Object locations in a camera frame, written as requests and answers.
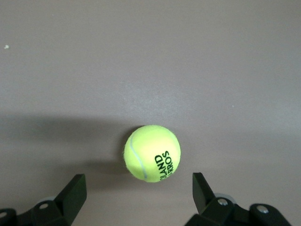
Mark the yellow-green tennis ball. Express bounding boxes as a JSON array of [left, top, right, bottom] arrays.
[[123, 124, 182, 183]]

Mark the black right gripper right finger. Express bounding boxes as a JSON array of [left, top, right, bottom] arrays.
[[185, 172, 292, 226]]

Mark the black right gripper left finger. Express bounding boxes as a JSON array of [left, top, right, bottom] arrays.
[[0, 174, 87, 226]]

